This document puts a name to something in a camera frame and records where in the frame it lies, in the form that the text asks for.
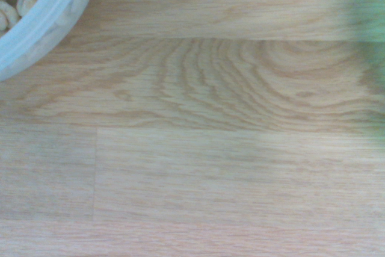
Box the clear plastic cereal bowl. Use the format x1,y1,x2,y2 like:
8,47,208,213
0,0,102,82

